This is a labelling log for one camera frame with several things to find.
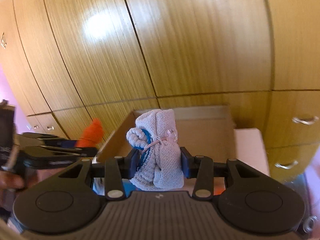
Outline white knit sock bundle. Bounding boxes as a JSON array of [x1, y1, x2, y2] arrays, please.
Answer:
[[126, 109, 184, 191]]

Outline orange sock bundle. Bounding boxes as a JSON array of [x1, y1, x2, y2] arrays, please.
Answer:
[[75, 119, 104, 148]]

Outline cardboard box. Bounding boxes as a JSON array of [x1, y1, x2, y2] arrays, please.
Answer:
[[97, 105, 236, 163]]

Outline wooden wardrobe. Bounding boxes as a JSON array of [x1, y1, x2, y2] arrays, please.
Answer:
[[1, 0, 319, 181]]

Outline silver lower drawer handle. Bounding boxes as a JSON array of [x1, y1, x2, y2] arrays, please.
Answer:
[[274, 160, 299, 170]]

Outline silver drawer handle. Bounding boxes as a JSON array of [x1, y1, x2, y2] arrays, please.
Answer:
[[274, 160, 299, 170], [292, 116, 319, 126]]

